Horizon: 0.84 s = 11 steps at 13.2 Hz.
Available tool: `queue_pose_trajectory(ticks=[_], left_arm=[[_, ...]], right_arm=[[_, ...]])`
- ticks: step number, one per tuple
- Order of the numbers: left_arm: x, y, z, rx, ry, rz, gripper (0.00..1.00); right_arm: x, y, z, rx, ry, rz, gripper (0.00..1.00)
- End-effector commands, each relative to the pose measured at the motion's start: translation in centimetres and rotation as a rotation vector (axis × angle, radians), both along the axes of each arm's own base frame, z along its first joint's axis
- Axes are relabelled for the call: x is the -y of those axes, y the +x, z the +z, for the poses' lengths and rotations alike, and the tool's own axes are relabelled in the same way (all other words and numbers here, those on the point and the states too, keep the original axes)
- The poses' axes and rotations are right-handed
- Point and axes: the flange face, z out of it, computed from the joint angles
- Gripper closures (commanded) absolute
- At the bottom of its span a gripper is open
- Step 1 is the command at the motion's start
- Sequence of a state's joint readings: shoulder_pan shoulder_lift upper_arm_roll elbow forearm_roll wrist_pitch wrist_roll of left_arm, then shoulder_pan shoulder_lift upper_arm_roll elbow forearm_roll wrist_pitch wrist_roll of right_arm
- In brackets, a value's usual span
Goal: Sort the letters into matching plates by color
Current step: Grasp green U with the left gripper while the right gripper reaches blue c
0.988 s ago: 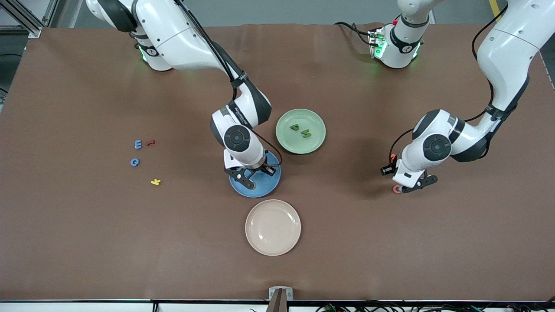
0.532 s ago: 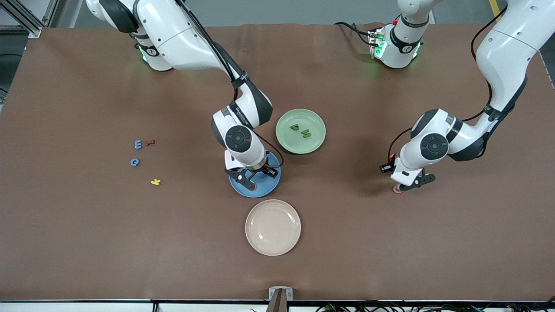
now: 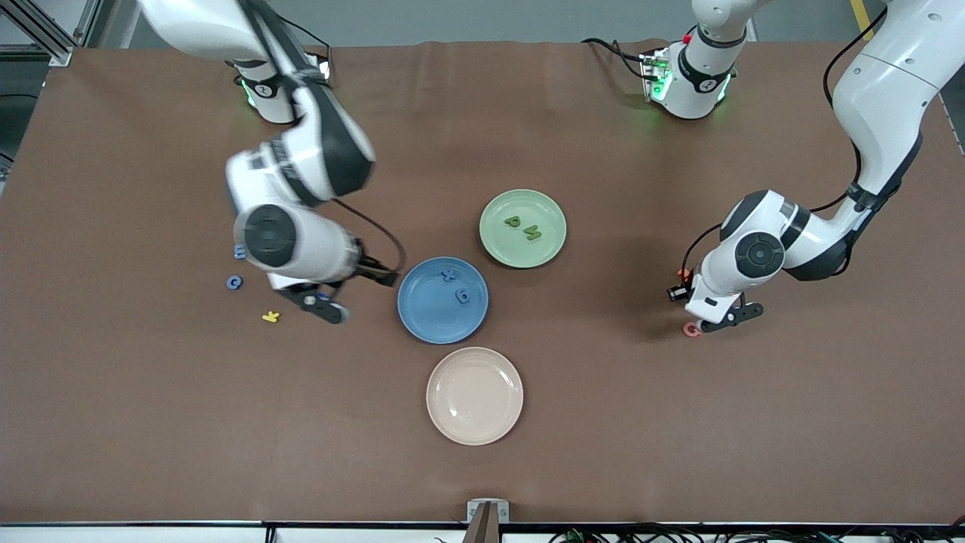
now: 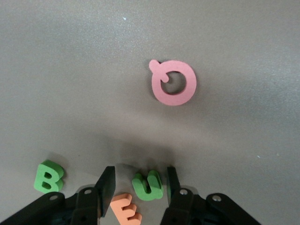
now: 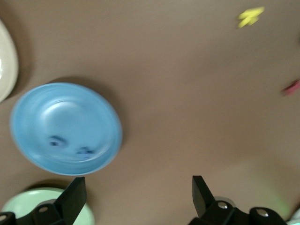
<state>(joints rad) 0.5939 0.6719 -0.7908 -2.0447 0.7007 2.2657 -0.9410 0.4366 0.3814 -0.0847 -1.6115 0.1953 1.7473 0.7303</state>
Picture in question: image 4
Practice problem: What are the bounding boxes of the orange foam letter E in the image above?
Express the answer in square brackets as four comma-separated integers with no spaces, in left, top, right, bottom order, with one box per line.
[109,193,143,225]

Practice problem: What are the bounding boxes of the pink foam letter Q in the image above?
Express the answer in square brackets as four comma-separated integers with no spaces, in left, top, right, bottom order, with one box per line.
[149,59,197,106]

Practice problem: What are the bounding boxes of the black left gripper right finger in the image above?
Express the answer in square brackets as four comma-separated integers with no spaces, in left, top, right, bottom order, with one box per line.
[160,165,260,225]

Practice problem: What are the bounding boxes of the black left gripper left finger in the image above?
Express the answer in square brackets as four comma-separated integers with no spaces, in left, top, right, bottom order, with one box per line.
[0,165,117,225]

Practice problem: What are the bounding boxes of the green foam letter B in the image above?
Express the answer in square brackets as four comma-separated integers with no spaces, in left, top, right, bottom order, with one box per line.
[33,159,65,194]

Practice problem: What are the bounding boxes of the green foam letter U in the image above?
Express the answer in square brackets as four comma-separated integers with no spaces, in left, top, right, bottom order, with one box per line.
[131,170,165,202]

